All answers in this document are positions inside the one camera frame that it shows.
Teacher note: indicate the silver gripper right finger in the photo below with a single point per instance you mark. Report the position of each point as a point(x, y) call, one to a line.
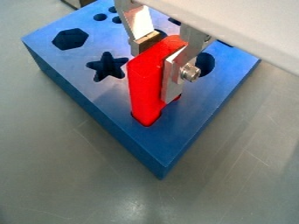
point(179, 67)

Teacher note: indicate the blue shape-sorting block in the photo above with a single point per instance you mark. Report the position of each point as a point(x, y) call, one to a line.
point(64, 45)

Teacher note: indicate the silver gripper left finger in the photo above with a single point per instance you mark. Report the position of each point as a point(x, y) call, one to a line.
point(136, 20)

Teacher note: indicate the red square-circle peg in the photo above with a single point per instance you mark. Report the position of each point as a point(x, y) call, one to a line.
point(144, 74)

